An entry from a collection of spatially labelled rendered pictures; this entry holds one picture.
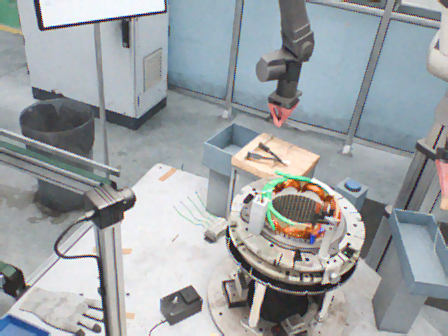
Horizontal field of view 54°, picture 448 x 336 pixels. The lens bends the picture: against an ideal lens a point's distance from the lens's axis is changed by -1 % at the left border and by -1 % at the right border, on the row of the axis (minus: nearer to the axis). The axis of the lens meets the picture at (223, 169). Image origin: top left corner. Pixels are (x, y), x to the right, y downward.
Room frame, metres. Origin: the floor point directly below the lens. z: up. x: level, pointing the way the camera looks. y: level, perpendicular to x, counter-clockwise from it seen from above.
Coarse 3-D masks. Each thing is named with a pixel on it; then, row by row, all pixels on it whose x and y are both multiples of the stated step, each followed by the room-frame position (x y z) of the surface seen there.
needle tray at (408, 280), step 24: (408, 216) 0.92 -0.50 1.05; (432, 216) 0.91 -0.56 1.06; (408, 240) 0.85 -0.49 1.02; (432, 240) 0.86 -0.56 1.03; (408, 264) 0.73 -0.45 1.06; (432, 264) 0.77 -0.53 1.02; (384, 288) 0.81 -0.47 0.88; (408, 288) 0.69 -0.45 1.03; (432, 288) 0.68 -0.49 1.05; (384, 312) 0.76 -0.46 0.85; (408, 312) 0.75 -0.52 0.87
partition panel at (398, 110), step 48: (192, 0) 3.39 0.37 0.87; (384, 0) 2.95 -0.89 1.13; (192, 48) 3.38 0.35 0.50; (240, 48) 3.25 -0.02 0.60; (336, 48) 3.02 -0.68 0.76; (384, 48) 2.92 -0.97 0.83; (240, 96) 3.23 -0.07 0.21; (336, 96) 2.99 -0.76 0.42; (384, 96) 2.89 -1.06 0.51; (432, 96) 2.79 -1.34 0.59; (384, 144) 2.85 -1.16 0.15
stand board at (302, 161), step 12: (252, 144) 1.16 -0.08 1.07; (276, 144) 1.18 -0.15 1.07; (288, 144) 1.19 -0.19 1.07; (240, 156) 1.09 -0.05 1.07; (288, 156) 1.12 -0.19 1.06; (300, 156) 1.12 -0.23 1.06; (312, 156) 1.13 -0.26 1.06; (252, 168) 1.04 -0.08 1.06; (264, 168) 1.04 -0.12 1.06; (276, 168) 1.05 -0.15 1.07; (288, 168) 1.05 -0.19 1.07; (300, 168) 1.06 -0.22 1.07
